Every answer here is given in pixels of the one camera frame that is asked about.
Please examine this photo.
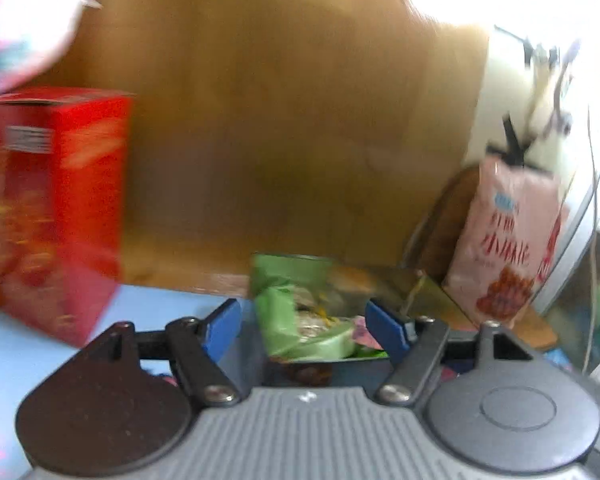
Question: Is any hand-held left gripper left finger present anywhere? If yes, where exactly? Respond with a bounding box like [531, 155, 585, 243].
[77, 299, 242, 407]

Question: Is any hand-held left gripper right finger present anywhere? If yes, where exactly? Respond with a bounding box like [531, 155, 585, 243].
[365, 300, 543, 407]

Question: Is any green snack packet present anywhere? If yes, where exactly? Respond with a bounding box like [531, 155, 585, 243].
[250, 252, 376, 361]

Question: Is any clear peanut bag yellow edge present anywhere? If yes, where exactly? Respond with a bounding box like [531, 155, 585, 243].
[292, 307, 353, 342]

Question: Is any pink snack bag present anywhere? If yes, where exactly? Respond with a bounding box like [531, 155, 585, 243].
[441, 156, 567, 330]

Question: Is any red cardboard box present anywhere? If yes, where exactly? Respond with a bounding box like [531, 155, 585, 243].
[0, 86, 134, 349]

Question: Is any wooden headboard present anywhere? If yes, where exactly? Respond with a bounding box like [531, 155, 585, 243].
[45, 0, 492, 297]

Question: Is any pink and white bag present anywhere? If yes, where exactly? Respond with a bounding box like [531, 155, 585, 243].
[0, 0, 107, 102]

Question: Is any white cable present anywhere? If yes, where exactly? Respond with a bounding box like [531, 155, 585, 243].
[581, 104, 600, 377]

